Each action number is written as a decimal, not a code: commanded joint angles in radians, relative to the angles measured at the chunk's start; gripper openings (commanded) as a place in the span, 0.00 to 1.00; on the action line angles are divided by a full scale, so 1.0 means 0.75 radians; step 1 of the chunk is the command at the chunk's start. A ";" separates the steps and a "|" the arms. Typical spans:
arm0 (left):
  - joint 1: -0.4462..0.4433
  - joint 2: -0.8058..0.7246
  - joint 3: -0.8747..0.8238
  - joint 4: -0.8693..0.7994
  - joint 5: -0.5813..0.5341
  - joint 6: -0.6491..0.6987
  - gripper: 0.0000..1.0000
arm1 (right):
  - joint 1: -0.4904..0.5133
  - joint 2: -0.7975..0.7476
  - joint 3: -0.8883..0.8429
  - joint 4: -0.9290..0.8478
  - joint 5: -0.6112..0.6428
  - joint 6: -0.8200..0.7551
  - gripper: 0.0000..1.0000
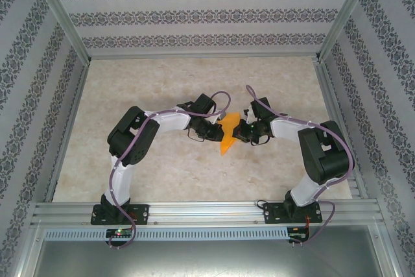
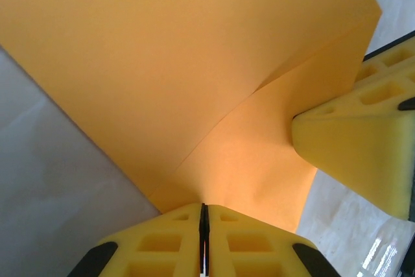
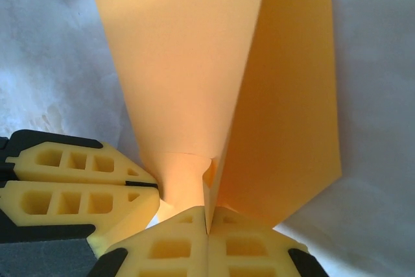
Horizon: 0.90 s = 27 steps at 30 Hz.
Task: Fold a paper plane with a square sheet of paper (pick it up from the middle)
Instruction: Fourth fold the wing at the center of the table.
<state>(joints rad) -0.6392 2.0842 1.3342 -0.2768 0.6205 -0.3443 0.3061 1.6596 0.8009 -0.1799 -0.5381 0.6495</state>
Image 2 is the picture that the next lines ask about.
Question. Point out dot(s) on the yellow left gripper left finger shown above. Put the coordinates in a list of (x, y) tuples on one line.
[(188, 257)]

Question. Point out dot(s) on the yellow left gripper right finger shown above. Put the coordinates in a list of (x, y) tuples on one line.
[(220, 257)]

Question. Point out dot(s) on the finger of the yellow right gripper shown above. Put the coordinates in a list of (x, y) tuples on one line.
[(389, 67), (356, 147)]

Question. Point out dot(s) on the orange paper sheet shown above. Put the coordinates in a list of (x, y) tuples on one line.
[(162, 63)]

